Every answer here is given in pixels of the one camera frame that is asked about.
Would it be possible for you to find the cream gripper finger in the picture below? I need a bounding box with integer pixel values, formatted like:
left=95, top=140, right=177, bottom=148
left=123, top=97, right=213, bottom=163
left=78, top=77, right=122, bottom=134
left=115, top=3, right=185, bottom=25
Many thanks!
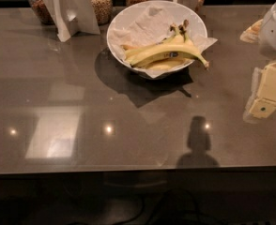
left=243, top=61, right=276, bottom=124
left=240, top=20, right=263, bottom=43

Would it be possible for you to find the yellow banana bunch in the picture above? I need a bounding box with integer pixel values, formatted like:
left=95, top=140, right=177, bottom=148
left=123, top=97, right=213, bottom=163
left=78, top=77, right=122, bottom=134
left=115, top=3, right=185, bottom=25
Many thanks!
left=121, top=20, right=209, bottom=69

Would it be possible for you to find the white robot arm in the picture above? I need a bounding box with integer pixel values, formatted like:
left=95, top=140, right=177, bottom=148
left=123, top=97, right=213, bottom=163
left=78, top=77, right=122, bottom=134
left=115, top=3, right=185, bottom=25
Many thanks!
left=240, top=2, right=276, bottom=124

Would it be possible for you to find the white ceramic bowl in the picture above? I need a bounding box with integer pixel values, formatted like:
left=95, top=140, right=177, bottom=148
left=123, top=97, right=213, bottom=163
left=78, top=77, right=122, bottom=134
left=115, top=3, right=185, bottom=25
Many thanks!
left=107, top=0, right=210, bottom=80

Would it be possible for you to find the white paper towel in bowl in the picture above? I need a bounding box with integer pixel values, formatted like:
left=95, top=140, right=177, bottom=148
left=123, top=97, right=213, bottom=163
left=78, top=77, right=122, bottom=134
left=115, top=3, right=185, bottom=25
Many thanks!
left=107, top=1, right=216, bottom=80

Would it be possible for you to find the glass jar behind right card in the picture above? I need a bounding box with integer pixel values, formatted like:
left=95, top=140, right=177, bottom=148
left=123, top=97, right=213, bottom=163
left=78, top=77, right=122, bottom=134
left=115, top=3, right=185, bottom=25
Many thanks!
left=195, top=0, right=205, bottom=12

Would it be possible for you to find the glass jar with light beans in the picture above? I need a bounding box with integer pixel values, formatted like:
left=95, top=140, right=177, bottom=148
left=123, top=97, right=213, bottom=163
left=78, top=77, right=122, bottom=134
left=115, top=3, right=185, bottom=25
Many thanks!
left=91, top=0, right=113, bottom=25

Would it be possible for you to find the white folded paper card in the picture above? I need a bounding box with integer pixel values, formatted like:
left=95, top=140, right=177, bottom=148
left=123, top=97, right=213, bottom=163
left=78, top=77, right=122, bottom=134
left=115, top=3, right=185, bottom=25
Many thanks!
left=43, top=0, right=100, bottom=42

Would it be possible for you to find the glass jar with brown grains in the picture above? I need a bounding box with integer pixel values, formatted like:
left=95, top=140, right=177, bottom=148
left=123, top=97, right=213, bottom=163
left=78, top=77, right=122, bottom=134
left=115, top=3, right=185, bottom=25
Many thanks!
left=28, top=0, right=54, bottom=25

